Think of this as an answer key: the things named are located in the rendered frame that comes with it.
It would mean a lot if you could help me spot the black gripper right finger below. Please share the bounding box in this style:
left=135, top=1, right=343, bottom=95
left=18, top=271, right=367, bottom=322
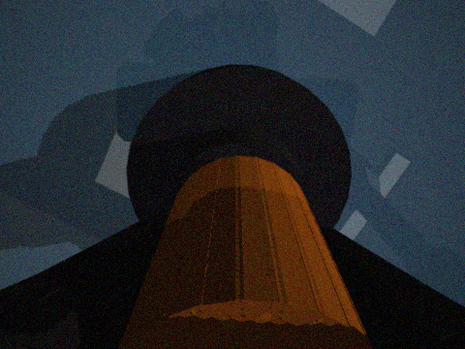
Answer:
left=319, top=228, right=465, bottom=349

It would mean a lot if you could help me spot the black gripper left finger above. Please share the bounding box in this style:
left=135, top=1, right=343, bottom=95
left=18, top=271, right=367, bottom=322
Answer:
left=0, top=214, right=168, bottom=349

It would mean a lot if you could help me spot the orange knob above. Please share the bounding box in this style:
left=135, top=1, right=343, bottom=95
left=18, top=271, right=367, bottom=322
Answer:
left=119, top=155, right=373, bottom=349

